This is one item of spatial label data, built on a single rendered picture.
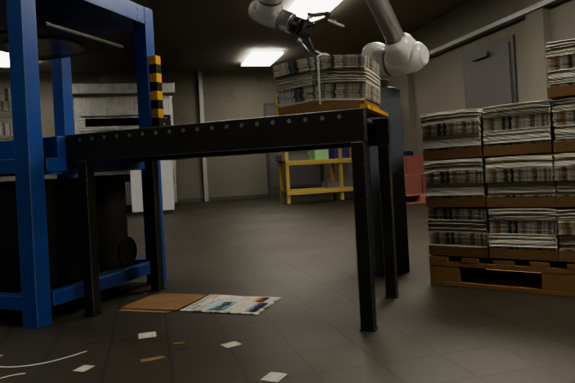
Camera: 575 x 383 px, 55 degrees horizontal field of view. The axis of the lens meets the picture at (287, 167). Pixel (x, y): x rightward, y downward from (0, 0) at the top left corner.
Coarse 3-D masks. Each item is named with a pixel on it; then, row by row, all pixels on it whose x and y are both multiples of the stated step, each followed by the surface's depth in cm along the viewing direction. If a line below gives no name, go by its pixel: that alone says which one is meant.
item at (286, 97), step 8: (280, 64) 223; (288, 64) 222; (296, 64) 221; (304, 64) 220; (280, 72) 223; (288, 72) 222; (296, 72) 220; (304, 72) 220; (280, 80) 224; (288, 80) 222; (296, 80) 221; (304, 80) 220; (280, 88) 224; (288, 88) 222; (296, 88) 222; (304, 88) 220; (312, 88) 219; (280, 96) 224; (288, 96) 223; (296, 96) 222; (304, 96) 221; (312, 96) 220; (280, 104) 224; (288, 104) 223; (296, 104) 222
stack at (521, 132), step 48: (432, 144) 263; (480, 144) 249; (432, 192) 264; (480, 192) 250; (528, 192) 237; (432, 240) 265; (480, 240) 251; (528, 240) 237; (480, 288) 251; (528, 288) 238
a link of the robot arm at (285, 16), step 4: (284, 12) 233; (288, 12) 233; (280, 16) 232; (284, 16) 232; (288, 16) 231; (292, 16) 232; (280, 20) 232; (284, 20) 232; (288, 20) 231; (276, 24) 234; (280, 24) 233; (284, 24) 232; (288, 24) 233; (276, 28) 237; (280, 28) 235; (284, 28) 233; (288, 28) 234; (288, 32) 236
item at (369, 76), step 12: (336, 60) 215; (348, 60) 213; (360, 60) 211; (372, 60) 224; (336, 72) 215; (348, 72) 213; (360, 72) 212; (372, 72) 222; (336, 84) 216; (348, 84) 214; (360, 84) 212; (372, 84) 223; (336, 96) 216; (348, 96) 214; (360, 96) 212; (372, 96) 223
